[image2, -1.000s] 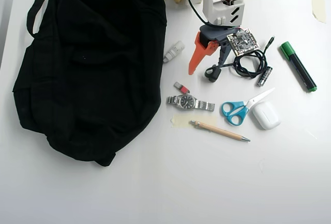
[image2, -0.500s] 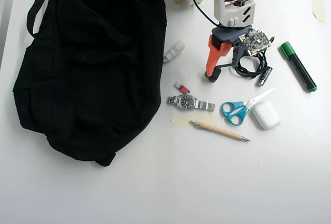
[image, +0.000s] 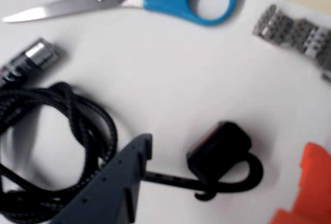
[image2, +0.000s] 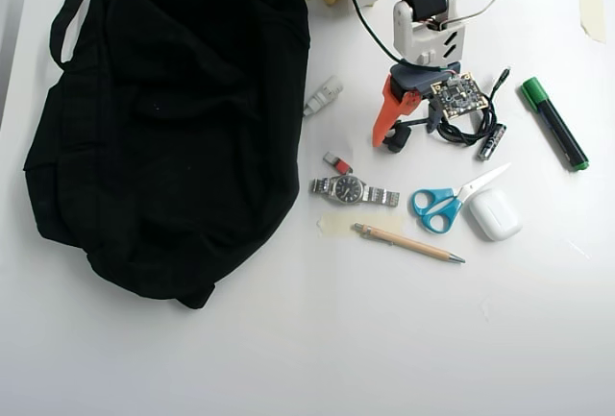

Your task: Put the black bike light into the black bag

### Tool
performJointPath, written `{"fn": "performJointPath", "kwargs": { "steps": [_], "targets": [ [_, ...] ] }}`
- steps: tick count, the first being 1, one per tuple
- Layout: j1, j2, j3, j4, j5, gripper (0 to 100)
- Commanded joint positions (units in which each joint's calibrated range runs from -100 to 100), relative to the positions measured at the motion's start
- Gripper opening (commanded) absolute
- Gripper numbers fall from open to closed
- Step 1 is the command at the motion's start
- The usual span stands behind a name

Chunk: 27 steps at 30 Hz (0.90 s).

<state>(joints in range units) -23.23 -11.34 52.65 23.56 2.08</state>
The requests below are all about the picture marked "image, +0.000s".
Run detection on blue handled scissors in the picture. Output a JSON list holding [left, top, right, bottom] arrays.
[[2, 0, 239, 27]]

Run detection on black cylindrical battery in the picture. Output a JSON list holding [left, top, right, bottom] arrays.
[[0, 37, 58, 86]]

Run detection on silver steel wristwatch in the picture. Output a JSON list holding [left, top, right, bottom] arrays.
[[252, 4, 331, 83]]

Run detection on black bike light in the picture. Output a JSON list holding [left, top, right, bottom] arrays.
[[144, 121, 265, 202]]

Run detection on coiled black braided cable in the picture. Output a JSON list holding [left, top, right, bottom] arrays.
[[0, 81, 118, 224]]

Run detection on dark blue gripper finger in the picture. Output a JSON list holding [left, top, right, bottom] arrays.
[[50, 133, 154, 224]]

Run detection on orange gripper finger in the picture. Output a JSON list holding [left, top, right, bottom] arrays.
[[267, 142, 331, 224]]

